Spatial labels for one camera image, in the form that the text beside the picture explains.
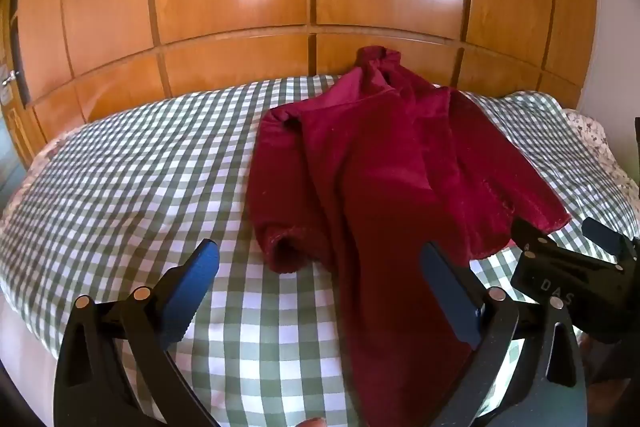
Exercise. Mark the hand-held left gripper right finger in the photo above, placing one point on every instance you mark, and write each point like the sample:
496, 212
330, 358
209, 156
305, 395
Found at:
447, 287

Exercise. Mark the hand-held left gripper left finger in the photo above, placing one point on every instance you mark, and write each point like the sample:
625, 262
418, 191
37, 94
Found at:
192, 287

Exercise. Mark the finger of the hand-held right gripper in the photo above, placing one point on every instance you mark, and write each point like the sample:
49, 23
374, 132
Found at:
602, 236
530, 234

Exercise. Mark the dark red garment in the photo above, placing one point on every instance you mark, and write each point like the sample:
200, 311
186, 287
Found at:
360, 167

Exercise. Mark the floral bed sheet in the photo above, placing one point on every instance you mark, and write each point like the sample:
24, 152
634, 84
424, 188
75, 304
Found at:
595, 142

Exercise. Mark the green white checked blanket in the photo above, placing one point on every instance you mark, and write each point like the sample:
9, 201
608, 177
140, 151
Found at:
125, 167

